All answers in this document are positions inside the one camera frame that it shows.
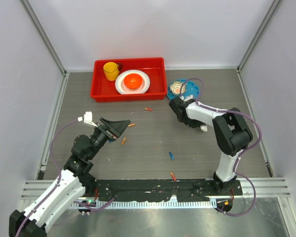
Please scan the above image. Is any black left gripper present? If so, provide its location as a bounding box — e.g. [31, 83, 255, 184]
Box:
[87, 118, 130, 159]

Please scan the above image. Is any white red remote control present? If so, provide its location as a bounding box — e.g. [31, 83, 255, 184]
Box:
[200, 125, 208, 132]

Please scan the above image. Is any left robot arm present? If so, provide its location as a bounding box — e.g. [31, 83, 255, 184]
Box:
[8, 112, 131, 237]

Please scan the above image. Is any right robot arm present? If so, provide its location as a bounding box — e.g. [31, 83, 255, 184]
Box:
[169, 96, 253, 195]

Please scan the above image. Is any small patterned bowl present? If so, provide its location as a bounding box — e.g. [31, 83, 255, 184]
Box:
[169, 80, 186, 95]

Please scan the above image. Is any blue polka dot plate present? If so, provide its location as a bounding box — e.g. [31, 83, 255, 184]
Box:
[167, 79, 200, 101]

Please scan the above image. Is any white plate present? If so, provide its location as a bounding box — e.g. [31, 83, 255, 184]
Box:
[115, 70, 150, 94]

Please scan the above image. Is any red plastic bin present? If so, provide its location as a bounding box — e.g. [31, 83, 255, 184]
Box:
[90, 57, 167, 102]

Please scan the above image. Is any orange bowl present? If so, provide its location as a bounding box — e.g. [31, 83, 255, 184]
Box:
[123, 73, 143, 89]

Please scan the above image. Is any yellow cup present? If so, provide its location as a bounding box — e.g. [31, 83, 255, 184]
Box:
[103, 62, 122, 81]

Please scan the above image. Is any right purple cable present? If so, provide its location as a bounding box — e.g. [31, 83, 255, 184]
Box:
[179, 78, 263, 217]

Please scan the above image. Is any purple cable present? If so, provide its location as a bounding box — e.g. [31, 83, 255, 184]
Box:
[14, 118, 116, 237]
[179, 78, 263, 217]

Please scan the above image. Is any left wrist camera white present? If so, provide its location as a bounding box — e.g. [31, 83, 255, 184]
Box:
[77, 111, 98, 127]

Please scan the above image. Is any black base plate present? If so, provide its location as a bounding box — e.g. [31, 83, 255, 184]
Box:
[85, 179, 243, 202]

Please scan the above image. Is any white cable duct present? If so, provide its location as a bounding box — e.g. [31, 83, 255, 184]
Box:
[71, 199, 218, 210]

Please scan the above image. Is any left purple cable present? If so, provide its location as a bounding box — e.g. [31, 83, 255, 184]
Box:
[14, 118, 116, 237]

